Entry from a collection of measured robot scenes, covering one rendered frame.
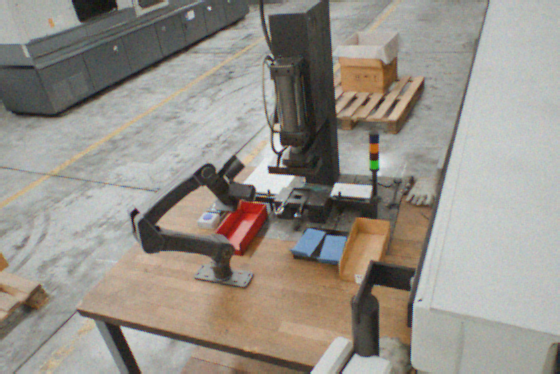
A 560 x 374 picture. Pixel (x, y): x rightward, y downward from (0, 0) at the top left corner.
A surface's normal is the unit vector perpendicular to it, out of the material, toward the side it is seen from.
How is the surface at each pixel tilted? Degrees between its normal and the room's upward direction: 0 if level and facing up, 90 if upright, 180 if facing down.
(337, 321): 0
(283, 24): 90
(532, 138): 0
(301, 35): 90
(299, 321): 0
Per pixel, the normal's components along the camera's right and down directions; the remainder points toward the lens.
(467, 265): -0.13, -0.84
